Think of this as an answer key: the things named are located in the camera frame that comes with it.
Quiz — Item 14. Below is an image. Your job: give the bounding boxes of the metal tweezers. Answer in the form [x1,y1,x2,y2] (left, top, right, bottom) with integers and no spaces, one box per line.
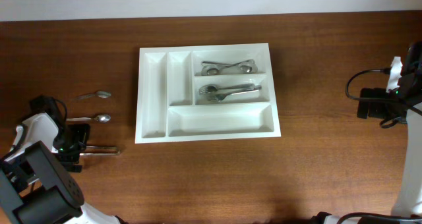
[80,146,121,156]

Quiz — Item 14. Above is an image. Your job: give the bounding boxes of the large metal spoon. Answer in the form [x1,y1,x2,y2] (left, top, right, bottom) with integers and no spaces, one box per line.
[201,59,256,76]
[200,60,259,74]

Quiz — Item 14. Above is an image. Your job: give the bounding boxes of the metal fork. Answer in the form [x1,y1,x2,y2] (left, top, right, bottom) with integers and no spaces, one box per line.
[198,84,255,94]
[206,85,262,102]

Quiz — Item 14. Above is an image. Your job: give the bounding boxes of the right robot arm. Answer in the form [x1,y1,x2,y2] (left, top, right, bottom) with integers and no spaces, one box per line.
[309,41,421,224]

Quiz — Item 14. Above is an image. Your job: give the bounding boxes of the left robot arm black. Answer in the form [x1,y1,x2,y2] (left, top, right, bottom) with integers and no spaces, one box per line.
[1,96,124,224]

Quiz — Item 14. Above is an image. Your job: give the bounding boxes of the small metal teaspoon lower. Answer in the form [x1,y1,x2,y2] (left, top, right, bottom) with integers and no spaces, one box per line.
[67,114,111,123]

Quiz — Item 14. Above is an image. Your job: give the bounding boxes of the small metal teaspoon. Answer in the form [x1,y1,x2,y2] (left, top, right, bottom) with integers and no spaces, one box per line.
[67,114,111,123]
[71,90,111,101]

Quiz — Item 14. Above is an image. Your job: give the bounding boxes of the small metal teaspoon upper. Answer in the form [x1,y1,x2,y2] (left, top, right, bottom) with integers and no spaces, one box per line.
[71,90,111,101]

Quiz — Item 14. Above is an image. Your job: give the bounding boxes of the white plastic cutlery tray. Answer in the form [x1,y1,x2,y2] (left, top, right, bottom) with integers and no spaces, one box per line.
[135,43,281,144]

